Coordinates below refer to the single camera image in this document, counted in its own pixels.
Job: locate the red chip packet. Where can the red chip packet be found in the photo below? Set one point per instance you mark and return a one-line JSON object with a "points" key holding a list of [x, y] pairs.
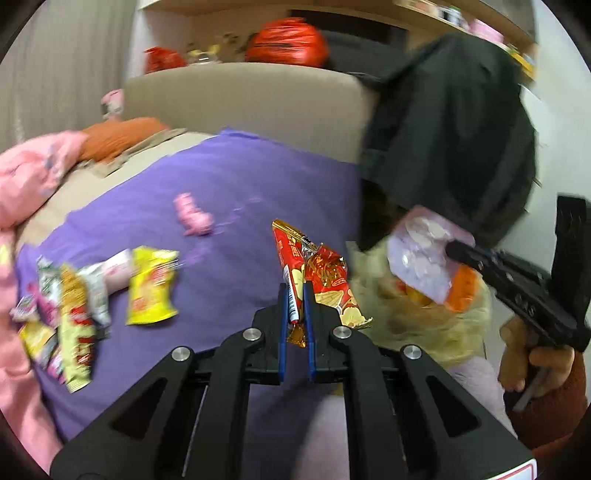
{"points": [[302, 262]]}

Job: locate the pale purple packet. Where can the pale purple packet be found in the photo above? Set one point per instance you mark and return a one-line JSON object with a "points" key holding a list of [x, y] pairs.
{"points": [[416, 252]]}

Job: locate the black jacket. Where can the black jacket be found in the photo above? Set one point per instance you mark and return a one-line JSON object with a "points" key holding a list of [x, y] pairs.
{"points": [[449, 132]]}

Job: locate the yellow pink snack bag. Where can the yellow pink snack bag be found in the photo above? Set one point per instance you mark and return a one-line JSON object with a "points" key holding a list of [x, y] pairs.
{"points": [[76, 331]]}

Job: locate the purple blanket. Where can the purple blanket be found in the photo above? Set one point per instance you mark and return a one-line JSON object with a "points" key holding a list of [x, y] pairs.
{"points": [[197, 396]]}

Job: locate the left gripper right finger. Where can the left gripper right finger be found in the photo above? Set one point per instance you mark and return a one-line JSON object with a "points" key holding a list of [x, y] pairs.
{"points": [[309, 310]]}

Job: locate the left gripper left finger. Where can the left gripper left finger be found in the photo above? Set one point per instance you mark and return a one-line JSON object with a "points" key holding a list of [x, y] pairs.
{"points": [[283, 306]]}

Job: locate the pink unicorn candy wrapper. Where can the pink unicorn candy wrapper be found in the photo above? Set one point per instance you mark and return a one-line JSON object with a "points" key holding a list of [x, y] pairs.
{"points": [[97, 294]]}

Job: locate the beige bed headboard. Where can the beige bed headboard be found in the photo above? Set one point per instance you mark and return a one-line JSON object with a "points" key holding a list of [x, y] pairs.
{"points": [[311, 109]]}

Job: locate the pink cylindrical jar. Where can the pink cylindrical jar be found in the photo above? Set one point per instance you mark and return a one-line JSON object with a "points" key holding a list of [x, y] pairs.
{"points": [[117, 271]]}

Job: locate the small red plastic bag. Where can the small red plastic bag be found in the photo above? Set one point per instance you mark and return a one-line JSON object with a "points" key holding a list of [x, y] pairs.
{"points": [[159, 59]]}

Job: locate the large red plastic bag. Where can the large red plastic bag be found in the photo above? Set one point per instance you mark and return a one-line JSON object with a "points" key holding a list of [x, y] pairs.
{"points": [[290, 41]]}

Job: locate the person's right hand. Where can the person's right hand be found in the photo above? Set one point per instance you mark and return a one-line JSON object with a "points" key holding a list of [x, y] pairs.
{"points": [[519, 356]]}

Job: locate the orange pillow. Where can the orange pillow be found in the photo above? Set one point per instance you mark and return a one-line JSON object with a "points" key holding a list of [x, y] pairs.
{"points": [[107, 140]]}

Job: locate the beige bed sheet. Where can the beige bed sheet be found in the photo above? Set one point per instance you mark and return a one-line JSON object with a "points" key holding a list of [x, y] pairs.
{"points": [[88, 181]]}

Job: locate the orange plastic bag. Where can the orange plastic bag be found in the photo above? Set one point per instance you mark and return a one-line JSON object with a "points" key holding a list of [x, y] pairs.
{"points": [[461, 295]]}

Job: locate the beige curtain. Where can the beige curtain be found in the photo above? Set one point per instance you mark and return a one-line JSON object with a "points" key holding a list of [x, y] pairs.
{"points": [[67, 56]]}

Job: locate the pink plush toy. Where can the pink plush toy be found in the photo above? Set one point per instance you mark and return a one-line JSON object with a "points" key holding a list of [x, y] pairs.
{"points": [[112, 105]]}

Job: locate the yellow wafer snack packet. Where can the yellow wafer snack packet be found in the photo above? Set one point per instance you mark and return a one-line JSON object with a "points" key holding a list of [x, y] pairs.
{"points": [[150, 286]]}

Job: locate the yellowish trash bag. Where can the yellowish trash bag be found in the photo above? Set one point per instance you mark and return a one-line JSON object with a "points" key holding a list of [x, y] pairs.
{"points": [[400, 317]]}

